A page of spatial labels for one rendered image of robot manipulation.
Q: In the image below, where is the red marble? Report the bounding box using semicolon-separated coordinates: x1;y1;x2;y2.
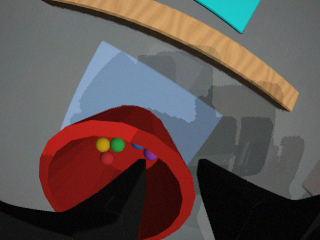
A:
99;151;115;165

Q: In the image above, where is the green marble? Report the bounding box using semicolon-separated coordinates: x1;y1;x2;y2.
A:
109;137;125;152

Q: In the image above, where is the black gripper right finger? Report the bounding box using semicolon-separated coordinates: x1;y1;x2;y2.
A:
196;159;320;240

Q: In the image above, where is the purple marble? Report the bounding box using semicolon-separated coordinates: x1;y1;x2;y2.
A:
144;148;157;160

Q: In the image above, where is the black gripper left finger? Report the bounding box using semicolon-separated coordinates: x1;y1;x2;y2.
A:
0;159;147;240

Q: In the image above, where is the yellow marble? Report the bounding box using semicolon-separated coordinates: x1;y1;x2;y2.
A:
95;137;109;152

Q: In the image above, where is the red cup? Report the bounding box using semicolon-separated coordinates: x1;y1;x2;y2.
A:
39;105;196;240

